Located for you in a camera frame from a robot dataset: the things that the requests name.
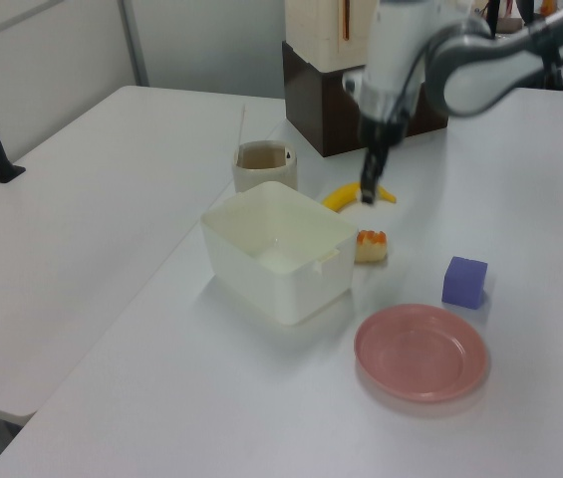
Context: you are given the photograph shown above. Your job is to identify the dark brown crate with handles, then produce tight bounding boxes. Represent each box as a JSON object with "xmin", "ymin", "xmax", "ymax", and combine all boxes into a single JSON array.
[{"xmin": 281, "ymin": 39, "xmax": 451, "ymax": 159}]

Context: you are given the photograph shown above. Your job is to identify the pink plastic plate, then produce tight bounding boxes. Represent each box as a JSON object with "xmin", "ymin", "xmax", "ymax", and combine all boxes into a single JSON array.
[{"xmin": 353, "ymin": 304, "xmax": 490, "ymax": 404}]

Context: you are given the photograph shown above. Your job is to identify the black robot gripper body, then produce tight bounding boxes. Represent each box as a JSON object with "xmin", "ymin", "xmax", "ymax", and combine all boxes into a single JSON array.
[{"xmin": 357, "ymin": 82, "xmax": 415, "ymax": 153}]

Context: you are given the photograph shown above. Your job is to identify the yellow toy banana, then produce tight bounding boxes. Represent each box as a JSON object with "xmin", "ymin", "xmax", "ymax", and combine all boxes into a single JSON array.
[{"xmin": 321, "ymin": 181, "xmax": 399, "ymax": 214}]

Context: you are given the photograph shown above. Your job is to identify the black monitor stand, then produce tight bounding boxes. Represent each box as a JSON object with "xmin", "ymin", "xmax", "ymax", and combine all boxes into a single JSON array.
[{"xmin": 485, "ymin": 0, "xmax": 502, "ymax": 36}]

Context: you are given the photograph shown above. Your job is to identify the toy sushi with orange roe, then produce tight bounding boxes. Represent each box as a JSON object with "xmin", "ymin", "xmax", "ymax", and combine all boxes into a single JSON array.
[{"xmin": 354, "ymin": 228, "xmax": 390, "ymax": 265}]

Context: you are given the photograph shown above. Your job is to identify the cream round cup with liner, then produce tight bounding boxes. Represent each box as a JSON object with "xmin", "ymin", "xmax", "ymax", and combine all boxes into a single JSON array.
[{"xmin": 231, "ymin": 139, "xmax": 299, "ymax": 195}]

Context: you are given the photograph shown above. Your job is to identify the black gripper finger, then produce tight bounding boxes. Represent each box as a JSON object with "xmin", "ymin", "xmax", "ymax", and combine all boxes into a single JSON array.
[
  {"xmin": 359, "ymin": 144, "xmax": 383, "ymax": 206},
  {"xmin": 378, "ymin": 143, "xmax": 395, "ymax": 181}
]

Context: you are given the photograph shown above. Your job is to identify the purple foam cube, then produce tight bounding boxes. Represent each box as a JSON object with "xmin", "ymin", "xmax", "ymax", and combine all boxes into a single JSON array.
[{"xmin": 440, "ymin": 255, "xmax": 489, "ymax": 311}]

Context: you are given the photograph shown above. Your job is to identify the white rectangular plastic bin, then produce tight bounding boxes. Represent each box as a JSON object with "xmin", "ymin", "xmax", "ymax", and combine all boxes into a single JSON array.
[{"xmin": 199, "ymin": 180, "xmax": 359, "ymax": 328}]

